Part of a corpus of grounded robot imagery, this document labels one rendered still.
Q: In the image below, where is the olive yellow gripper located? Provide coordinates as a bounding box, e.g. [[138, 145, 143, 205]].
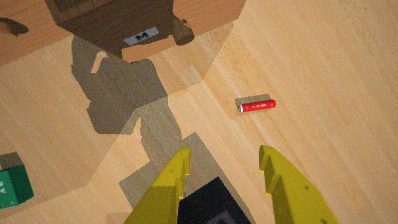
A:
[[123, 145, 338, 224]]

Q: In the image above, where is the red battery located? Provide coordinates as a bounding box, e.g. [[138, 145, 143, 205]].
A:
[[238, 99, 276, 113]]

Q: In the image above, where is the brown wooden chest of drawers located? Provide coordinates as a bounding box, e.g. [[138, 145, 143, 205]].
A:
[[0, 32, 73, 67]]

